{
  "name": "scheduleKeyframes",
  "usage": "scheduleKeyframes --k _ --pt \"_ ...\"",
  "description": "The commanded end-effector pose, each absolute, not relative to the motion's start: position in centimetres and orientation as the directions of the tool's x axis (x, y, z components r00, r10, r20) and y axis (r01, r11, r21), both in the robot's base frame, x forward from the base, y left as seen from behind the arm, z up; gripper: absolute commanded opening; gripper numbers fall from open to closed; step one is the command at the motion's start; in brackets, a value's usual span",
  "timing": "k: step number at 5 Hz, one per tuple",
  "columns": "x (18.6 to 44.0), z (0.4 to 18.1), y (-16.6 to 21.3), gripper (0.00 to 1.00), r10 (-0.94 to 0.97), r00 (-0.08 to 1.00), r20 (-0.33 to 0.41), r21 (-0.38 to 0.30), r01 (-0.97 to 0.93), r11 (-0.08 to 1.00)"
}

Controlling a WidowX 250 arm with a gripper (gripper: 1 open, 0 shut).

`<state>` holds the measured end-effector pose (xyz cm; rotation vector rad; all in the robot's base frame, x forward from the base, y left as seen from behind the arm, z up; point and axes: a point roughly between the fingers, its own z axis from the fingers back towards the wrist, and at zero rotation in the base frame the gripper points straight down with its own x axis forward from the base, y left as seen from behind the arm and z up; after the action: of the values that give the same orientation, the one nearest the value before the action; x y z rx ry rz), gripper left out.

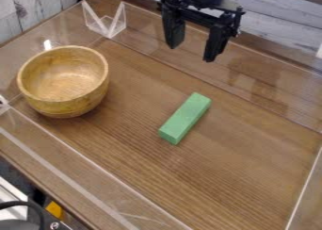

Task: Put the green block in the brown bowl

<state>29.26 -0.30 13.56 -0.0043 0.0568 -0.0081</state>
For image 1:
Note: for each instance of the brown wooden bowl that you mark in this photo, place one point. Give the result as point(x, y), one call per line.
point(65, 81)

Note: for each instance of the clear acrylic enclosure wall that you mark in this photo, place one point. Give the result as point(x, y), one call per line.
point(94, 195)

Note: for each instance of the yellow tag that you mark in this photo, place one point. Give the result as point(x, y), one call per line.
point(55, 209)

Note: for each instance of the clear acrylic corner bracket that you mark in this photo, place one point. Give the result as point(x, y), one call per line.
point(108, 26)

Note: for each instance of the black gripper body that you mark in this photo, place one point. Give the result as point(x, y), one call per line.
point(209, 12)

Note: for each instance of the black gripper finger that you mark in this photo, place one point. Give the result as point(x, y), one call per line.
point(173, 26)
point(217, 41)

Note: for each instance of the green rectangular block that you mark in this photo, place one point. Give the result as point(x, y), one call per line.
point(185, 117)

